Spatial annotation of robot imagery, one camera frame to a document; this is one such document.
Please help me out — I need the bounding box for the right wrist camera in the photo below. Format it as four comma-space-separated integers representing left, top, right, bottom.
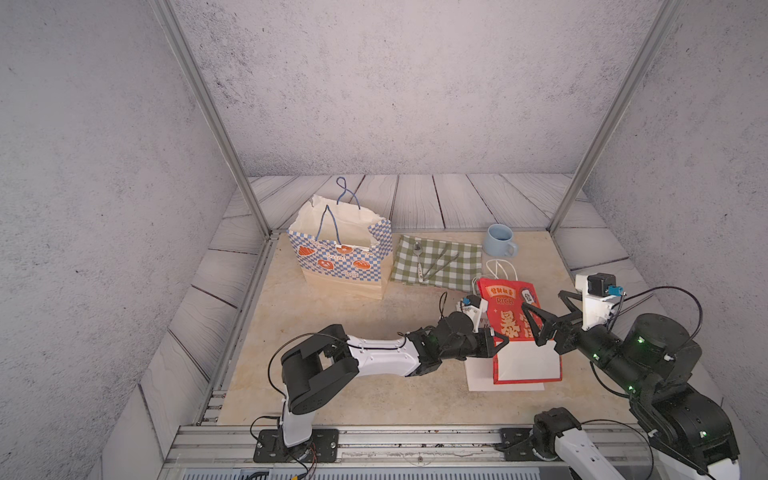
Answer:
575, 273, 624, 331

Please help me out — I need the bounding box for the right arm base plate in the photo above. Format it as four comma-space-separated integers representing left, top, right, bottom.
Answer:
497, 428, 538, 462

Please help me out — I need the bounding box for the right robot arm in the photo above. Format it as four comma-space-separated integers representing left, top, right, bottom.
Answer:
522, 291, 740, 479

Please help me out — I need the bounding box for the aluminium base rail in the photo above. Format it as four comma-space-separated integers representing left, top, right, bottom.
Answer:
157, 389, 691, 480

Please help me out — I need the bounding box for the red paper gift bag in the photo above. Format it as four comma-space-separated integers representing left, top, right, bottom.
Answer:
478, 278, 562, 385

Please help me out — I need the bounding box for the white Happy Every Day bag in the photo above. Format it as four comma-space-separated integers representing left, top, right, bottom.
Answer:
464, 258, 544, 392

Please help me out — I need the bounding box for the left frame post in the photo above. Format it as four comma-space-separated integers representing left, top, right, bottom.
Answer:
149, 0, 272, 238

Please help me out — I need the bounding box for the blue checkered paper bag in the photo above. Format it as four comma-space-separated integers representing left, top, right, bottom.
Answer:
287, 176, 394, 300

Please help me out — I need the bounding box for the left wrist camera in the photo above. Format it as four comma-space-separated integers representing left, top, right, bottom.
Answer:
457, 294, 489, 333

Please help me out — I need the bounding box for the frame post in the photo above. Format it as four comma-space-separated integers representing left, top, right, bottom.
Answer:
547, 0, 683, 235
149, 0, 272, 238

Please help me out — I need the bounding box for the green checkered cloth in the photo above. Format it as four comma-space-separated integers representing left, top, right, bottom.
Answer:
390, 235, 482, 293

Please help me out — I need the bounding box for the right frame post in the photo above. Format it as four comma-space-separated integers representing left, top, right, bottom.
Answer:
547, 0, 683, 235

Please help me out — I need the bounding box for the metal spoon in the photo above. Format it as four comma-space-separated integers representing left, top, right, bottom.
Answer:
413, 242, 424, 283

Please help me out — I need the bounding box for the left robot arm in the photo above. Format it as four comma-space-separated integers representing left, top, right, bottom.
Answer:
279, 311, 509, 449

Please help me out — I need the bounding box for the light blue mug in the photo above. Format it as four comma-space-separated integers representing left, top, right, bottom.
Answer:
483, 224, 519, 257

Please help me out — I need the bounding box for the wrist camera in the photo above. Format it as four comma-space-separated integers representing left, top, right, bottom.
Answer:
575, 273, 624, 331
457, 294, 489, 333

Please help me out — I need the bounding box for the metal fork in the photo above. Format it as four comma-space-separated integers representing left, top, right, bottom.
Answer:
421, 244, 460, 282

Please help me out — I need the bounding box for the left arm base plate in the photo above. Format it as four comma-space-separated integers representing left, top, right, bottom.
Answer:
253, 428, 339, 463

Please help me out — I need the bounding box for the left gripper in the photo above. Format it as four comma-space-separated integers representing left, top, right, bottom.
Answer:
437, 327, 512, 362

